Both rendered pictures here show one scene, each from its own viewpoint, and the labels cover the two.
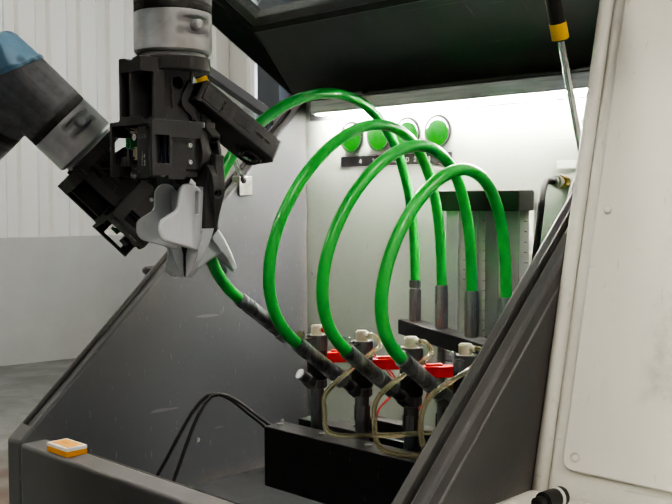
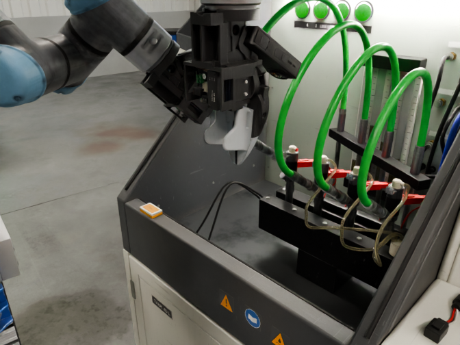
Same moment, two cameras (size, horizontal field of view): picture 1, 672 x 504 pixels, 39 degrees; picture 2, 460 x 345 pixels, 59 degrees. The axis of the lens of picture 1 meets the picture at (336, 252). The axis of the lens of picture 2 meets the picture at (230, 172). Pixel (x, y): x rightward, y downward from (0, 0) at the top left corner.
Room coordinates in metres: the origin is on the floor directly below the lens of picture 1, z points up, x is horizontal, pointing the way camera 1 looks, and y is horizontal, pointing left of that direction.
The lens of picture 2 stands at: (0.41, 0.15, 1.44)
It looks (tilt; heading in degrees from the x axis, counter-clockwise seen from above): 25 degrees down; 1
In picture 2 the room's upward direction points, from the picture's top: straight up
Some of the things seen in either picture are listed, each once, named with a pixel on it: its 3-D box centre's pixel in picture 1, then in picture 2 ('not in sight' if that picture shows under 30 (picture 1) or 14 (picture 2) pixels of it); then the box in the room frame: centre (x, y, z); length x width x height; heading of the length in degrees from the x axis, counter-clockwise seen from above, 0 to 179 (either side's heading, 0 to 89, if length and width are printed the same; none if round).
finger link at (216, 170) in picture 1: (202, 184); (251, 105); (0.94, 0.13, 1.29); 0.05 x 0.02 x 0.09; 46
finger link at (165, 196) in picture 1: (163, 230); (221, 134); (0.95, 0.17, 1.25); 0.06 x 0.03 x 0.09; 136
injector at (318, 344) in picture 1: (311, 415); (286, 194); (1.24, 0.03, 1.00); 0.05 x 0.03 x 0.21; 136
